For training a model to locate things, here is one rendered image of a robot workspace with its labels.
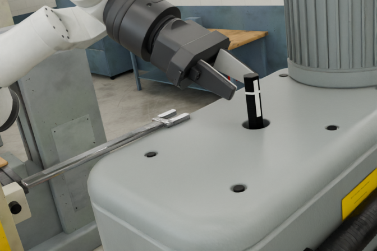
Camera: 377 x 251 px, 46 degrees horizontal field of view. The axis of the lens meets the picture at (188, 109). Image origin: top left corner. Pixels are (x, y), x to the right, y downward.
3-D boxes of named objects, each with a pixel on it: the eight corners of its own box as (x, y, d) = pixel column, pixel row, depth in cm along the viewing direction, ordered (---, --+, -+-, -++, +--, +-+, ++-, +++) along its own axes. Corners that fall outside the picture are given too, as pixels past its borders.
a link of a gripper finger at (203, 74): (230, 102, 57) (192, 78, 59) (239, 83, 55) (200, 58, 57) (224, 107, 56) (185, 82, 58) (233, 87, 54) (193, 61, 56)
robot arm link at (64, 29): (118, -9, 61) (41, 43, 63) (141, 14, 70) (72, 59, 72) (99, -44, 63) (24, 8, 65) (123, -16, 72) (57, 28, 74)
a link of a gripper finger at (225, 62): (256, 70, 59) (219, 47, 61) (247, 89, 61) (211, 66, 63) (261, 67, 60) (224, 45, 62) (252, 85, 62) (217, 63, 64)
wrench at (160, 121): (31, 193, 51) (29, 186, 50) (18, 182, 53) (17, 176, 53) (190, 118, 64) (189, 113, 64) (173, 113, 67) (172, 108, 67)
